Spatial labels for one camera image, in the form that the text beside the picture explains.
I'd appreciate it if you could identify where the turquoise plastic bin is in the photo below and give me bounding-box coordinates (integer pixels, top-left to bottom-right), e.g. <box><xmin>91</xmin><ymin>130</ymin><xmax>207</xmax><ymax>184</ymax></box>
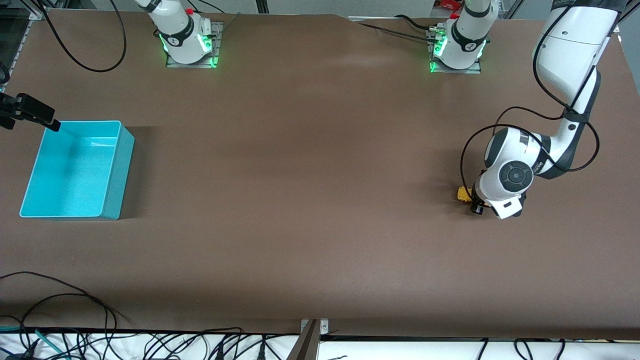
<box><xmin>19</xmin><ymin>120</ymin><xmax>136</xmax><ymax>221</ymax></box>

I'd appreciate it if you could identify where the brown table mat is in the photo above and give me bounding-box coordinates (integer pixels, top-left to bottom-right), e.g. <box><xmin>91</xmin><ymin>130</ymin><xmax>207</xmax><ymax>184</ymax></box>
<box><xmin>0</xmin><ymin>9</ymin><xmax>640</xmax><ymax>341</ymax></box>

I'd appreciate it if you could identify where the grey metal beam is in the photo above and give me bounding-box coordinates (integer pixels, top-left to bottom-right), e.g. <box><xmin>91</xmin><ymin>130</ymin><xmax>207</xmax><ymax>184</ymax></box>
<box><xmin>286</xmin><ymin>320</ymin><xmax>321</xmax><ymax>360</ymax></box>

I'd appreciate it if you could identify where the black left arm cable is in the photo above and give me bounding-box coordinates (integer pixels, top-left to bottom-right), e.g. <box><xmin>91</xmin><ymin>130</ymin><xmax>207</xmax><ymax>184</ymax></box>
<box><xmin>460</xmin><ymin>20</ymin><xmax>600</xmax><ymax>201</ymax></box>

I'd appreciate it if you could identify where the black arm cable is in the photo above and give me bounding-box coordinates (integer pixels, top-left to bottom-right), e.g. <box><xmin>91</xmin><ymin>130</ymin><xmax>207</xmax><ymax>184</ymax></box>
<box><xmin>37</xmin><ymin>0</ymin><xmax>127</xmax><ymax>72</ymax></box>
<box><xmin>460</xmin><ymin>20</ymin><xmax>600</xmax><ymax>201</ymax></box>

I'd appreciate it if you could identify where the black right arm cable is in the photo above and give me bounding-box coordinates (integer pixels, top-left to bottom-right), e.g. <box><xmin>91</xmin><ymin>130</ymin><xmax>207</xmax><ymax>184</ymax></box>
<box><xmin>37</xmin><ymin>0</ymin><xmax>127</xmax><ymax>72</ymax></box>

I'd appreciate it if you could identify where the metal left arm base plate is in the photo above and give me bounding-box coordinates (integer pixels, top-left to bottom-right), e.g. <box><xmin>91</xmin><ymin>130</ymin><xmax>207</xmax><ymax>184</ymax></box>
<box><xmin>427</xmin><ymin>27</ymin><xmax>483</xmax><ymax>75</ymax></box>

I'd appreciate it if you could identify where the long black looped cable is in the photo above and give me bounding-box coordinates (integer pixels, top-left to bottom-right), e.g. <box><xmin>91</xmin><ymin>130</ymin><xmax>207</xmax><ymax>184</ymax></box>
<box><xmin>0</xmin><ymin>271</ymin><xmax>119</xmax><ymax>333</ymax></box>

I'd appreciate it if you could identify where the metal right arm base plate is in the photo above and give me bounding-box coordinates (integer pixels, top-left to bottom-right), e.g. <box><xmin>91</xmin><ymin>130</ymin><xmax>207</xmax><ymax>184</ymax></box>
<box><xmin>166</xmin><ymin>21</ymin><xmax>223</xmax><ymax>69</ymax></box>

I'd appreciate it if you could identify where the black base supply cable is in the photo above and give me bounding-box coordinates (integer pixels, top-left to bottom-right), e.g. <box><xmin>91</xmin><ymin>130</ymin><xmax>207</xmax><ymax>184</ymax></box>
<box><xmin>395</xmin><ymin>14</ymin><xmax>432</xmax><ymax>30</ymax></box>
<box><xmin>187</xmin><ymin>0</ymin><xmax>226</xmax><ymax>13</ymax></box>
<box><xmin>357</xmin><ymin>21</ymin><xmax>436</xmax><ymax>42</ymax></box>

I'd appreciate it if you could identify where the metal corner bracket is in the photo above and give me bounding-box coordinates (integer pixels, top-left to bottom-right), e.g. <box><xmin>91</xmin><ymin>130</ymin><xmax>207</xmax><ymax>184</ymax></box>
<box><xmin>300</xmin><ymin>319</ymin><xmax>330</xmax><ymax>335</ymax></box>

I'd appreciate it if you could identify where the teal cable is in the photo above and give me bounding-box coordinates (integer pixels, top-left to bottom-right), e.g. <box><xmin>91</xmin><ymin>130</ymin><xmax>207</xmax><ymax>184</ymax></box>
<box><xmin>0</xmin><ymin>325</ymin><xmax>68</xmax><ymax>360</ymax></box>

